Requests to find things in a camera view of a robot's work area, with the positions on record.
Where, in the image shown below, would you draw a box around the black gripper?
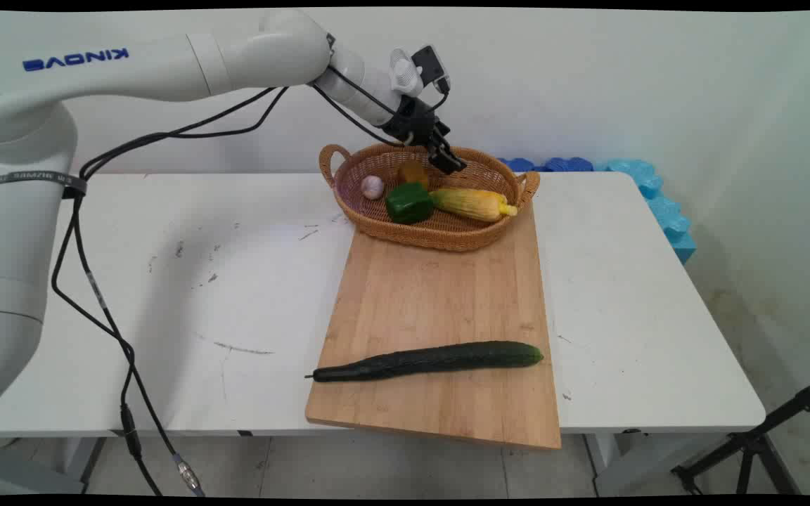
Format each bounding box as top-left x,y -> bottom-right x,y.
381,98 -> 468,176

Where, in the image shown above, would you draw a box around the long dark green cucumber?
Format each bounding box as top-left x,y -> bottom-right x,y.
304,340 -> 545,384

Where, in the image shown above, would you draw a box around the orange bell pepper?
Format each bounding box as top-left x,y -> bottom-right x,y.
397,161 -> 432,189

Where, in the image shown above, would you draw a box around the yellow corn cob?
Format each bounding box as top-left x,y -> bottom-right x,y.
430,187 -> 519,223

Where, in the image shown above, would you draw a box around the green bell pepper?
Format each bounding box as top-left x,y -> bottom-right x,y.
385,182 -> 436,226

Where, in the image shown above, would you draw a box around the woven wicker basket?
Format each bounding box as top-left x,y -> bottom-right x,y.
319,143 -> 541,253

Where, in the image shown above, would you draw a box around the wooden cutting board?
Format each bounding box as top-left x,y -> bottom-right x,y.
304,200 -> 563,450

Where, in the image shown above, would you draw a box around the light blue foam mat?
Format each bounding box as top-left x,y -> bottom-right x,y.
593,159 -> 698,266

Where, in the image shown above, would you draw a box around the black tripod stand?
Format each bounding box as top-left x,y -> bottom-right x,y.
671,374 -> 810,496

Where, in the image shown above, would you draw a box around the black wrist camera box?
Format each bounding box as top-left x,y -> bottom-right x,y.
412,45 -> 452,93

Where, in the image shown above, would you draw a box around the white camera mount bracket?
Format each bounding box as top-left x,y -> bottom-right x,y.
388,48 -> 425,98

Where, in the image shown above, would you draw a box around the white table leg frame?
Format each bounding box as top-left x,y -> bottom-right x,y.
583,429 -> 661,497
0,436 -> 108,496

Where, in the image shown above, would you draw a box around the black cable with silver connector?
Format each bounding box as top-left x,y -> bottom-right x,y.
50,84 -> 206,497

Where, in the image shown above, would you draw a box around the black velcro strap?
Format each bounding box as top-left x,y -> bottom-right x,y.
0,171 -> 89,200

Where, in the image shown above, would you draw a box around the black cable with black plug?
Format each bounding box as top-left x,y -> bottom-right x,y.
79,67 -> 448,497

